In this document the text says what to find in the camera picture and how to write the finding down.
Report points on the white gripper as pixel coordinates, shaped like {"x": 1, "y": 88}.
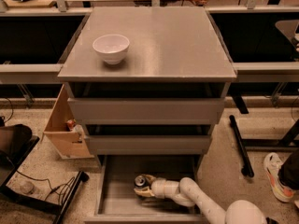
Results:
{"x": 160, "y": 186}

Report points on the blue pepsi can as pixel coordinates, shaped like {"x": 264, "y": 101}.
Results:
{"x": 140, "y": 182}

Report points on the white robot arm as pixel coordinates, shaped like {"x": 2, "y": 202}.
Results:
{"x": 186, "y": 192}

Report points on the grey open bottom drawer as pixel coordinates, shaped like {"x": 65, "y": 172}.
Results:
{"x": 117, "y": 202}

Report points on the grey middle drawer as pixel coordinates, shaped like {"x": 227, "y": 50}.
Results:
{"x": 148, "y": 144}

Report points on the grey top drawer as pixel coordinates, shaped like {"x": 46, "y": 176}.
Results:
{"x": 169, "y": 111}

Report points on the grey drawer cabinet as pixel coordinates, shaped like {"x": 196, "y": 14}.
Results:
{"x": 174, "y": 53}

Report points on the red snack packet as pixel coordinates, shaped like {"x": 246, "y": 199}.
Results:
{"x": 71, "y": 124}

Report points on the black table leg foot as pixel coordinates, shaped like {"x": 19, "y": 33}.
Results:
{"x": 247, "y": 168}

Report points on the white orange sneaker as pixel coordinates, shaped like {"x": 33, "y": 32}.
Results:
{"x": 272, "y": 164}

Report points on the black trouser leg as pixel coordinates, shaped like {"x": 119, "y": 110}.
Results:
{"x": 289, "y": 171}

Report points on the white ceramic bowl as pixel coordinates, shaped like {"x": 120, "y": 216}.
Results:
{"x": 112, "y": 49}

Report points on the grey metal railing frame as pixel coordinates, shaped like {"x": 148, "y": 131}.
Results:
{"x": 47, "y": 73}

